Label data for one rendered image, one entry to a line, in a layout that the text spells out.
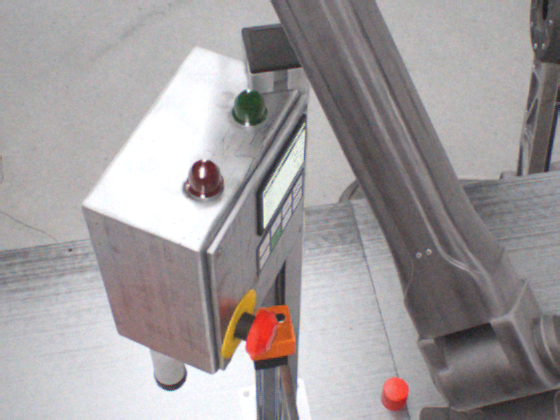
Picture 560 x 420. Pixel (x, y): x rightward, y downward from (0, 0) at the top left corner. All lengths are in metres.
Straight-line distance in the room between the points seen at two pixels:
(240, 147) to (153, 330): 0.18
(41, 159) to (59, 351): 1.33
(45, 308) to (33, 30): 1.67
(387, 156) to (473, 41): 2.33
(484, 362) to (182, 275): 0.21
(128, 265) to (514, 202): 0.89
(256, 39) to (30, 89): 2.11
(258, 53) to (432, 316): 0.24
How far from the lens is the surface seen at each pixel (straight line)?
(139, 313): 0.76
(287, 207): 0.78
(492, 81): 2.81
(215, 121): 0.70
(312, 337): 1.33
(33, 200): 2.55
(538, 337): 0.62
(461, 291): 0.60
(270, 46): 0.72
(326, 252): 1.40
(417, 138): 0.58
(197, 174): 0.64
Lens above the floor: 2.01
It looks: 55 degrees down
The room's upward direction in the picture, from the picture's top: straight up
